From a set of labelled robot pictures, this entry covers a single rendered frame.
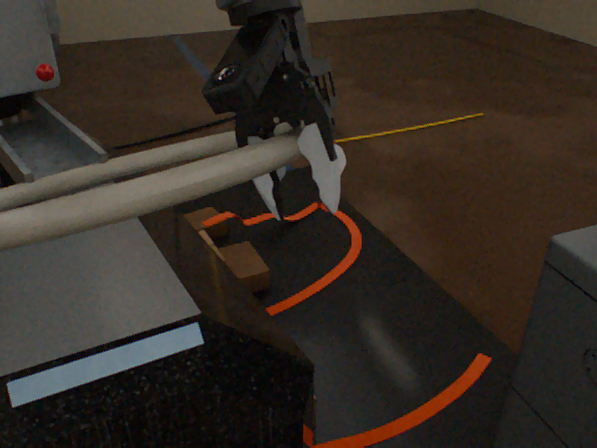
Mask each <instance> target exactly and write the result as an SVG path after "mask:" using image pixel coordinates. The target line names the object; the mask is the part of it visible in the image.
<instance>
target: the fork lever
mask: <svg viewBox="0 0 597 448"><path fill-rule="evenodd" d="M21 98H22V103H23V107H24V108H25V109H26V110H28V111H29V112H30V113H31V114H32V115H33V116H34V117H35V118H36V119H31V121H26V122H21V123H16V124H12V125H7V126H1V127H0V163H1V165H2V166H3V167H4V169H5V170H7V171H8V173H9V174H10V175H11V177H12V178H13V179H14V181H15V183H16V184H17V185H18V184H21V183H26V184H29V183H35V179H37V178H40V177H44V176H49V175H52V174H56V173H60V172H64V171H68V170H72V169H76V168H80V167H83V166H87V165H92V164H96V163H100V164H104V163H107V162H109V158H107V153H106V152H105V151H104V150H102V149H101V148H100V147H99V146H98V145H96V144H95V143H94V142H93V140H92V139H90V138H89V137H87V136H86V135H85V134H83V133H82V132H81V131H80V130H79V129H77V128H76V127H75V126H74V125H73V124H71V123H70V122H69V121H67V119H66V118H64V117H63V116H62V115H61V114H60V113H58V112H57V111H56V110H55V109H53V108H52V107H51V106H50V105H49V104H46V103H45V102H44V101H43V99H42V98H40V97H39V96H38V95H37V94H36V93H34V92H28V93H22V94H21ZM107 183H112V179H110V180H105V181H101V183H98V184H94V185H90V186H85V187H81V188H77V189H74V190H70V191H66V192H62V193H59V194H56V195H53V196H50V197H46V198H42V199H39V200H36V201H32V203H31V204H32V205H35V204H38V203H40V201H44V200H48V199H52V198H55V197H59V196H62V195H66V194H70V193H74V192H77V191H81V190H84V189H89V188H92V187H96V186H99V185H103V184H107Z"/></svg>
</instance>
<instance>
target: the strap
mask: <svg viewBox="0 0 597 448"><path fill-rule="evenodd" d="M318 208H321V209H323V210H325V211H327V212H328V210H327V209H326V208H325V206H324V205H323V204H322V203H320V204H318V203H314V204H313V205H310V206H309V207H307V208H306V209H304V210H302V211H301V212H299V213H297V214H295V215H293V216H288V217H284V219H287V220H298V219H300V218H302V217H304V216H306V215H308V214H309V213H312V212H313V211H315V210H317V209H318ZM334 215H335V216H337V217H338V218H340V219H341V220H342V221H343V223H344V224H345V225H346V227H347V228H348V230H349V232H350V235H351V247H350V250H349V252H348V254H347V255H346V256H345V258H344V259H343V260H342V261H341V262H340V264H339V265H338V266H337V267H336V268H335V269H333V270H332V271H330V272H329V273H327V274H326V275H325V276H324V277H322V278H321V279H319V280H318V281H316V282H315V283H313V285H312V286H309V287H308V288H306V289H305V290H303V291H301V292H299V293H298V294H296V295H294V296H292V297H289V298H287V299H285V300H283V301H281V302H279V303H277V304H275V306H272V307H269V308H267V309H265V310H266V311H267V312H268V313H269V314H271V315H272V316H273V315H275V314H277V313H279V312H281V311H284V310H286V309H288V308H291V307H293V306H295V304H297V303H299V302H300V301H302V300H304V299H306V298H307V297H309V296H312V295H313V294H315V293H317V292H318V291H320V290H321V289H323V288H324V287H325V286H327V285H328V283H330V282H332V281H333V280H335V279H336V278H337V277H338V276H340V275H341V274H342V273H343V272H344V271H345V270H346V269H347V268H348V267H349V266H350V265H351V264H353V262H354V261H355V259H356V258H357V256H358V254H359V252H360V250H361V246H362V237H361V234H360V231H359V229H358V227H357V226H356V224H355V223H354V221H353V220H351V219H350V218H349V217H348V216H346V215H345V214H344V213H342V212H340V211H338V210H337V212H336V213H334ZM233 216H234V217H235V219H236V220H237V221H240V223H242V224H244V225H254V224H257V223H260V221H263V220H266V219H269V218H274V217H275V216H274V214H273V213H267V214H263V215H259V216H257V217H254V218H251V219H246V220H242V219H241V218H240V217H239V216H237V215H235V214H233V213H231V212H225V213H222V214H219V215H217V216H214V217H212V218H210V219H207V220H205V221H202V223H201V224H203V225H204V226H206V227H210V226H212V225H215V224H217V223H219V221H221V220H223V219H226V218H228V217H233ZM490 360H491V358H489V357H487V356H485V355H483V354H481V353H479V355H478V356H476V357H475V359H474V360H473V361H472V363H471V364H470V365H469V367H468V368H467V370H466V372H465V373H464V374H463V375H462V376H461V377H460V378H459V379H458V380H456V381H454V382H453V383H452V384H451V385H450V386H448V387H447V388H446V389H445V391H443V392H442V393H440V394H439V395H438V396H435V397H434V398H432V399H431V400H429V401H428V402H426V403H425V404H423V405H422V406H420V407H419V408H417V409H414V411H413V412H411V413H409V414H407V415H405V416H403V417H401V418H399V419H397V420H395V421H392V422H390V423H388V424H385V425H383V426H380V427H378V428H375V429H371V430H368V432H365V433H362V434H359V435H355V436H350V437H346V438H342V439H338V440H334V441H329V442H325V443H321V444H317V445H313V448H361V447H364V446H367V445H371V444H375V443H378V442H380V441H383V440H386V439H388V438H391V437H393V436H396V435H399V434H401V433H403V431H405V430H407V429H409V428H411V427H413V426H416V425H417V424H419V423H421V422H423V421H424V420H426V419H428V418H429V417H431V416H432V415H434V414H435V413H438V412H439V410H441V409H442V408H443V407H445V406H446V405H448V404H449V403H450V402H452V401H453V400H454V399H456V398H458V397H459V396H460V395H461V394H463V393H464V392H465V391H466V389H467V388H468V387H469V386H470V385H471V384H472V383H473V382H474V381H475V380H476V379H477V378H479V377H480V375H481V374H482V372H483V371H484V368H485V367H486V366H487V364H488V363H489V361H490Z"/></svg>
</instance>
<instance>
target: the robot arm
mask: <svg viewBox="0 0 597 448"><path fill-rule="evenodd" d="M215 2H216V6H217V8H218V9H220V10H223V11H227V14H228V19H229V23H231V26H234V27H238V26H244V27H241V28H240V29H239V31H238V32H237V34H236V35H235V37H234V40H233V41H232V43H231V45H229V46H228V48H227V49H226V51H225V53H224V54H223V56H222V58H221V60H220V62H219V63H218V65H217V67H216V68H215V70H214V72H213V73H212V75H211V76H209V78H208V81H207V82H206V84H205V86H204V87H203V89H202V90H201V93H202V94H203V96H204V98H205V99H206V102H207V103H208V105H209V106H210V107H211V108H212V110H213V111H214V113H215V115H218V114H222V113H226V112H231V113H232V112H236V122H235V136H236V142H237V146H238V149H239V148H242V147H245V146H249V145H253V144H256V143H259V142H261V141H264V139H267V138H271V137H274V136H275V133H274V130H275V128H276V126H277V125H280V124H282V123H287V124H288V125H289V126H290V127H292V128H297V127H299V126H301V118H303V121H304V125H305V127H304V128H303V130H302V132H301V134H300V136H299V137H298V139H297V144H298V147H299V149H300V151H301V153H302V155H303V156H305V157H306V158H307V159H308V162H309V164H310V166H312V176H313V178H314V180H315V182H316V184H317V185H318V188H319V195H320V200H321V203H322V204H323V205H324V206H325V208H326V209H327V210H328V212H329V213H330V214H334V213H336V212H337V209H338V204H339V199H340V175H341V173H342V171H343V169H344V167H345V164H346V159H345V155H344V152H343V150H342V149H341V147H339V146H337V145H335V132H336V125H335V117H334V113H333V111H332V109H334V108H337V107H339V102H338V96H337V92H336V87H335V82H334V76H333V72H332V67H330V62H329V57H323V59H316V60H314V56H313V51H312V46H310V42H309V36H308V32H307V27H306V23H305V18H304V12H303V8H302V3H301V1H300V0H215ZM246 25H247V26H246ZM325 72H328V76H329V81H330V86H332V91H333V95H334V97H330V95H329V91H328V86H327V81H326V76H325ZM318 75H322V80H323V85H324V90H325V91H323V92H321V88H320V83H319V78H318ZM325 101H327V102H325ZM285 169H286V166H284V167H282V168H280V169H277V170H275V171H273V172H269V173H267V174H264V175H262V176H259V177H257V178H254V179H253V180H254V184H255V186H256V188H257V190H258V192H259V193H260V195H261V197H262V198H263V200H264V203H265V204H266V206H267V207H268V209H269V210H271V211H272V213H273V214H274V216H275V217H276V218H277V219H278V220H283V219H284V214H283V200H282V198H281V195H280V192H279V184H280V182H281V179H282V178H283V176H284V174H285Z"/></svg>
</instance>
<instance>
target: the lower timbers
mask: <svg viewBox="0 0 597 448"><path fill-rule="evenodd" d="M217 215H219V213H218V212H217V211H216V210H215V209H214V208H213V207H208V208H205V209H201V210H198V211H195V212H191V213H187V214H183V216H184V217H185V218H186V219H187V220H188V223H190V224H191V225H192V226H193V227H194V228H195V229H196V231H197V232H199V231H202V230H204V231H205V232H206V234H207V235H208V236H210V238H211V239H214V238H217V237H220V236H223V235H226V234H227V225H226V220H225V219H223V220H221V221H219V223H217V224H215V225H212V226H210V227H206V226H204V225H203V224H201V223H202V221H205V220H207V219H210V218H212V217H214V216H217ZM218 250H219V251H220V253H221V254H222V255H223V257H224V258H225V260H226V265H227V267H228V268H230V269H231V270H232V271H233V272H234V273H235V275H236V276H237V277H238V278H239V279H240V280H241V281H242V283H243V285H244V286H245V287H246V288H247V289H248V290H249V291H251V293H254V292H258V291H261V290H265V289H268V288H271V275H269V269H268V268H267V266H266V265H265V264H264V261H263V260H262V259H261V257H260V256H259V255H258V253H257V252H256V251H255V249H254V248H253V246H252V245H251V244H249V241H244V242H240V244H236V245H232V246H227V247H223V248H219V249H218Z"/></svg>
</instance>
